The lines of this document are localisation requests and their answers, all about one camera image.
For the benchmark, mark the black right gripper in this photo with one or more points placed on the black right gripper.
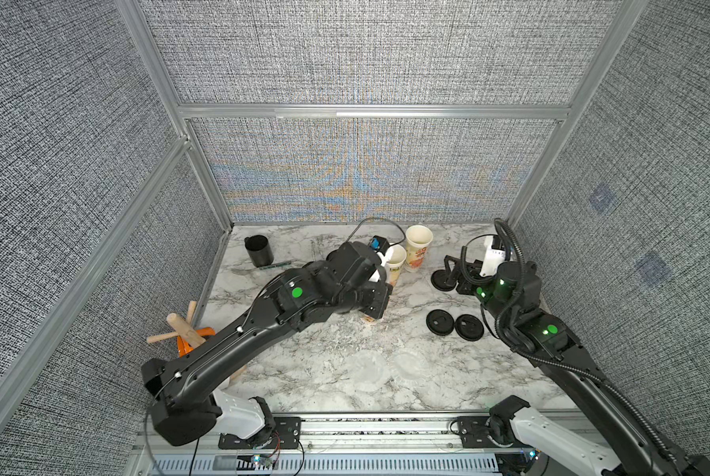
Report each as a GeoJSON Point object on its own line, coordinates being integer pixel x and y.
{"type": "Point", "coordinates": [465, 280]}

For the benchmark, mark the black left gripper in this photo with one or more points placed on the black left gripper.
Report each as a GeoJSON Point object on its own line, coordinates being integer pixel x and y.
{"type": "Point", "coordinates": [376, 296]}

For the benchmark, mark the black plastic cup lid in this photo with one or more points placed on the black plastic cup lid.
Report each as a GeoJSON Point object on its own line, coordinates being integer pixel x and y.
{"type": "Point", "coordinates": [443, 281]}
{"type": "Point", "coordinates": [469, 328]}
{"type": "Point", "coordinates": [440, 322]}

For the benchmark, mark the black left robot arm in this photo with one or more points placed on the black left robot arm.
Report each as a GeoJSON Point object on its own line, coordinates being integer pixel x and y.
{"type": "Point", "coordinates": [186, 404]}

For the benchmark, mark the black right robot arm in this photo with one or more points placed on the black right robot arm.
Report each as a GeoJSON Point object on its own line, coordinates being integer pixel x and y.
{"type": "Point", "coordinates": [633, 445]}

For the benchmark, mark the middle yellow paper cup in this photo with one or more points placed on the middle yellow paper cup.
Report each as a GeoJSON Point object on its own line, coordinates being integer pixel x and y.
{"type": "Point", "coordinates": [395, 258]}

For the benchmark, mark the back right paper cup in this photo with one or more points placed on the back right paper cup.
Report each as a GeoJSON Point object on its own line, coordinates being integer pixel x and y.
{"type": "Point", "coordinates": [418, 239]}

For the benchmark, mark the black cylindrical cup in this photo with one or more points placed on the black cylindrical cup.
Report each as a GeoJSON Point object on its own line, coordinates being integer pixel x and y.
{"type": "Point", "coordinates": [259, 250]}

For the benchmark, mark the wooden mug tree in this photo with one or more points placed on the wooden mug tree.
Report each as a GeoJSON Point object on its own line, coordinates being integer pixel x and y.
{"type": "Point", "coordinates": [182, 330]}

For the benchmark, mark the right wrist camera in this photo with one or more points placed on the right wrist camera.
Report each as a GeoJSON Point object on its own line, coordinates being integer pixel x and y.
{"type": "Point", "coordinates": [497, 252]}

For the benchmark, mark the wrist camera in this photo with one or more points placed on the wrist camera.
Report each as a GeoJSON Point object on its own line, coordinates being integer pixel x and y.
{"type": "Point", "coordinates": [354, 263]}
{"type": "Point", "coordinates": [497, 252]}

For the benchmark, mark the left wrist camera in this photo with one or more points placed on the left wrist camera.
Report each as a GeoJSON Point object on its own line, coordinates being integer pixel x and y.
{"type": "Point", "coordinates": [354, 263]}

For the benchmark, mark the fork with teal handle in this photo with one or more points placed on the fork with teal handle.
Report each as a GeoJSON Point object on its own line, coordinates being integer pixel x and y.
{"type": "Point", "coordinates": [243, 272]}

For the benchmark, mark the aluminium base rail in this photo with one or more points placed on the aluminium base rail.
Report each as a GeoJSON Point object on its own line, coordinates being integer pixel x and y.
{"type": "Point", "coordinates": [351, 444]}

